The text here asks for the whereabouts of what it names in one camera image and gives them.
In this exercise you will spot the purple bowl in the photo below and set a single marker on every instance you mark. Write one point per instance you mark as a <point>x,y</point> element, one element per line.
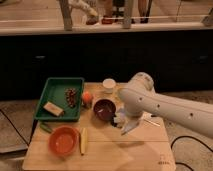
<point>104,109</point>

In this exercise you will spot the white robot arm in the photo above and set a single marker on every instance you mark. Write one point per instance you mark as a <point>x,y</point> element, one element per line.
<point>139,96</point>

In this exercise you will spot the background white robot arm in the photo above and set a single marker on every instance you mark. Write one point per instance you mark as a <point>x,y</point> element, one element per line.
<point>85,7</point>

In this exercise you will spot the orange bowl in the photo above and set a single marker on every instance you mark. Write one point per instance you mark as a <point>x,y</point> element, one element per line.
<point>63,141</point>

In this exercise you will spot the white cup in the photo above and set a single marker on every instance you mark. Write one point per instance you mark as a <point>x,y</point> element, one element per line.
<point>109,85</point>

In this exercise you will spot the orange fruit toy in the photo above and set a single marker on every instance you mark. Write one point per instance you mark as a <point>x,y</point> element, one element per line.
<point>87,99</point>

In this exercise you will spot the bunch of red grapes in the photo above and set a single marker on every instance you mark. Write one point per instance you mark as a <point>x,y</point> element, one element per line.
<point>70,94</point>

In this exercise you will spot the green plastic tray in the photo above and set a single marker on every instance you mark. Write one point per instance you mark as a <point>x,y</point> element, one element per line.
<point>54,92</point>

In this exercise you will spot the yellow corn cob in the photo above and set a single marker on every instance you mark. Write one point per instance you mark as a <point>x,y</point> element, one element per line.
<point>83,140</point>

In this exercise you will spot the green pepper toy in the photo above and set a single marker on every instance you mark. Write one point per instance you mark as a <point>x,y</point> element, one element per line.
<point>45,127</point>

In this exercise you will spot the wooden post right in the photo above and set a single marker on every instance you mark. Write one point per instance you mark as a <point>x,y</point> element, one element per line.
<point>128,9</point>

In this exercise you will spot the wooden post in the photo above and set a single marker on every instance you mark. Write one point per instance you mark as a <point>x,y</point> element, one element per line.
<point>66,14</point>
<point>128,9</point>

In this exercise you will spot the wooden post left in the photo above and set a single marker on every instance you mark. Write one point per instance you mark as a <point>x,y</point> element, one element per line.
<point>66,14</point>

